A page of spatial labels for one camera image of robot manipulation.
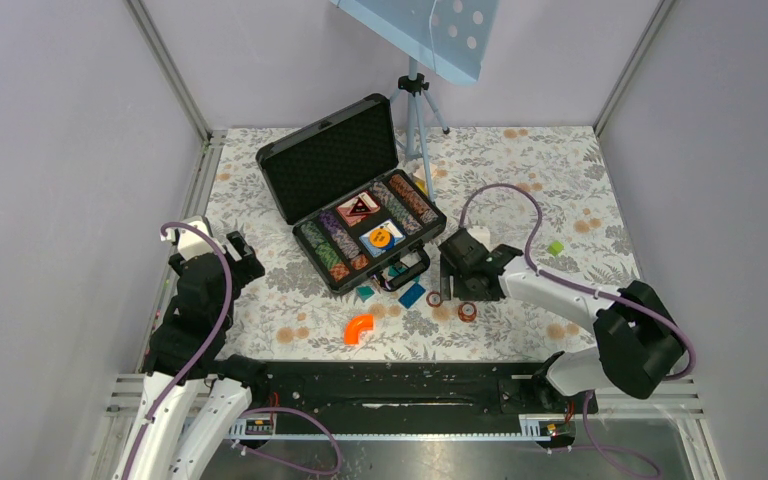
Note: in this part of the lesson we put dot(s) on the green toy cube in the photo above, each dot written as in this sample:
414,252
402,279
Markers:
555,248

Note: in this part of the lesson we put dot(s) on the red yellow chip row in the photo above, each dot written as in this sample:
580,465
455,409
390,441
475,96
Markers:
351,268

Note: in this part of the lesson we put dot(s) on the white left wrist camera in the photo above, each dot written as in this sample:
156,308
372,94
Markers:
189,243

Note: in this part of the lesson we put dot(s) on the floral table mat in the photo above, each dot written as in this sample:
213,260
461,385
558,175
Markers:
526,185

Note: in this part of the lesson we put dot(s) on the green chip row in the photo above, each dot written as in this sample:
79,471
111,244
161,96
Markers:
322,248

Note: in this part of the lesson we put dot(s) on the yellow big blind button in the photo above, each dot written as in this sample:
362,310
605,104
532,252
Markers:
380,236

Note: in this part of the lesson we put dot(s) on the black poker set case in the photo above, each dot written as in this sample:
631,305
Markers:
317,167

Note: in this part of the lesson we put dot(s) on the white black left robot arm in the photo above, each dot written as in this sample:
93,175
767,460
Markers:
189,397

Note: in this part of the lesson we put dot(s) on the blue toy brick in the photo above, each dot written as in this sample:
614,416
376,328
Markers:
410,297

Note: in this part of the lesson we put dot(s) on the red card deck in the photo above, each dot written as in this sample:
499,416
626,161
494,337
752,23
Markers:
361,193

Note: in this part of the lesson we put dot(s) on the blue tripod stand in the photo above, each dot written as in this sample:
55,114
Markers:
417,89

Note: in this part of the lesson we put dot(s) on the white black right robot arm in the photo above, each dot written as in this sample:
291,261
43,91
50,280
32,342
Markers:
637,344

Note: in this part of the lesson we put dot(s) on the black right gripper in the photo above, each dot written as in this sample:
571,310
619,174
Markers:
447,271

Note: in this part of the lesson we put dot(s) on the orange blue chip row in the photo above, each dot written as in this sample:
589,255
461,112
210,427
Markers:
414,198

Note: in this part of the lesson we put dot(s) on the blue small blind button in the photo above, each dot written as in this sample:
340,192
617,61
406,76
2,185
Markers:
378,250

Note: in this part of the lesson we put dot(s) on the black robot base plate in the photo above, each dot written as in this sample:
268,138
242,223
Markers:
389,399

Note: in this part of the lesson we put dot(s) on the orange curved toy block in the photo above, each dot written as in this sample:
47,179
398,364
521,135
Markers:
356,327

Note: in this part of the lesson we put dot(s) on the blue card deck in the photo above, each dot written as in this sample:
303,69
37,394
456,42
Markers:
398,234

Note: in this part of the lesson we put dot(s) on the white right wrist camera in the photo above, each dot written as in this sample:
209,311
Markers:
481,234

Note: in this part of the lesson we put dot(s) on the red poker chip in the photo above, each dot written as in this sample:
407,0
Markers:
467,312
434,299

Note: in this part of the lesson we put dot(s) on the blue perforated board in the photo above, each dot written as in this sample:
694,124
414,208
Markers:
450,38

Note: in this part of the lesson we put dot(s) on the black all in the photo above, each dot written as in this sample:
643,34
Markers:
358,208

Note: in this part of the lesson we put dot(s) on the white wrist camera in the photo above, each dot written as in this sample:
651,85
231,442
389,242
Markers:
481,234
189,243

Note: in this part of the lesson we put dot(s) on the teal triangular toy block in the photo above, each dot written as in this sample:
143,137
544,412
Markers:
364,293

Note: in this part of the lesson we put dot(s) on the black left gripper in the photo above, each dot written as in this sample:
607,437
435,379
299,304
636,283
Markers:
248,267

